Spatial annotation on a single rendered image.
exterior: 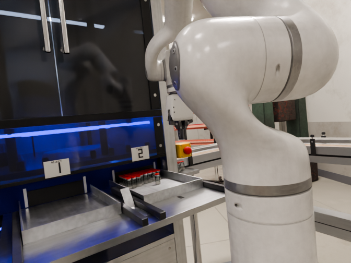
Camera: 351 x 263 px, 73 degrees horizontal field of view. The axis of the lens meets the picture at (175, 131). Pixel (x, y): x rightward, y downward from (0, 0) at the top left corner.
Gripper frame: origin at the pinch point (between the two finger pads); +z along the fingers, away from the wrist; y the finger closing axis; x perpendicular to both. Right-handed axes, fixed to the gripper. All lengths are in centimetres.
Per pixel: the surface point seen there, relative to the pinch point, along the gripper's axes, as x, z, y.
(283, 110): -128, -7, -287
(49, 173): -24, 9, 44
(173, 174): -18.4, 19.1, -5.9
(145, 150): -23.8, 6.3, 3.9
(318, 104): -108, -11, -354
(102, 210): 1.9, 19.1, 33.4
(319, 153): 11, 20, -83
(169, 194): 1.9, 20.7, 9.7
